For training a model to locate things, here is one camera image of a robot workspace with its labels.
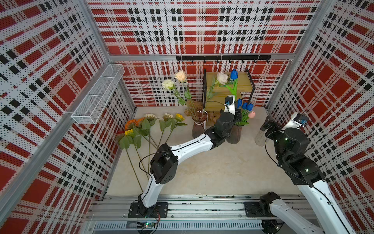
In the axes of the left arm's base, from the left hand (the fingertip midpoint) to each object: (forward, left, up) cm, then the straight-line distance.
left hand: (240, 102), depth 74 cm
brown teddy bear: (+25, +25, -27) cm, 45 cm away
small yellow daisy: (+2, +70, -29) cm, 76 cm away
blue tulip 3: (+5, -5, -8) cm, 11 cm away
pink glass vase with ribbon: (+5, +21, -17) cm, 27 cm away
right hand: (-14, -14, +2) cm, 20 cm away
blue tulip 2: (+6, -2, -6) cm, 9 cm away
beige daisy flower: (+15, +58, -30) cm, 67 cm away
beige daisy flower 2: (+15, +45, -30) cm, 56 cm away
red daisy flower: (0, +76, -30) cm, 81 cm away
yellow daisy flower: (+15, +36, -31) cm, 50 cm away
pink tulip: (-5, -6, -5) cm, 9 cm away
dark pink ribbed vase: (-3, -3, -27) cm, 27 cm away
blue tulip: (+2, -8, -6) cm, 10 cm away
